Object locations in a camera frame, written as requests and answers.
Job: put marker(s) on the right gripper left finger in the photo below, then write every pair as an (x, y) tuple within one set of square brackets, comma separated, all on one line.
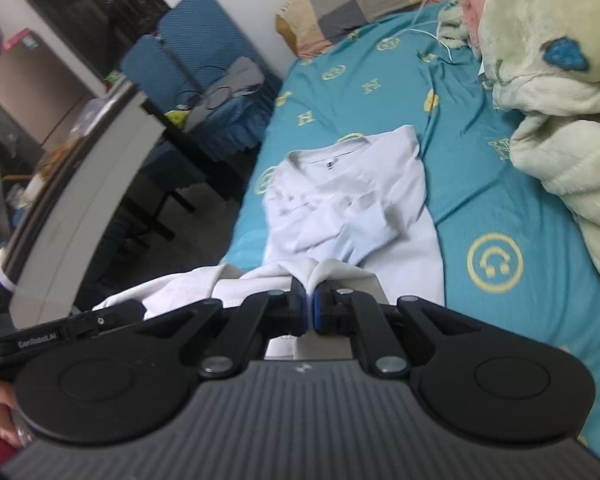
[(242, 334)]

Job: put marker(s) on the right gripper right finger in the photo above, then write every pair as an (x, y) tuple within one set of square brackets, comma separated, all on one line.
[(343, 311)]

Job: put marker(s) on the white t-shirt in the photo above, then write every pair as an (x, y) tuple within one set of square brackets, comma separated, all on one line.
[(353, 212)]

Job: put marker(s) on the teal patterned bed sheet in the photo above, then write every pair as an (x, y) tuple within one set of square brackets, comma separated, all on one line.
[(513, 255)]

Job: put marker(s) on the dark wooden table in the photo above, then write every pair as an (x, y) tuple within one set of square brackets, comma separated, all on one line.
[(174, 162)]

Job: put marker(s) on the blue covered chair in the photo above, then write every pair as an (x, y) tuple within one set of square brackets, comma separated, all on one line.
[(193, 46)]

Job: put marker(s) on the grey cloth on chair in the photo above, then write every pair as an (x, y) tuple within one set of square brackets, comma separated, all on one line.
[(242, 78)]

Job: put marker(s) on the green pink plush blanket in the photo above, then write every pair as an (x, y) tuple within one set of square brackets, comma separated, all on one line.
[(542, 57)]

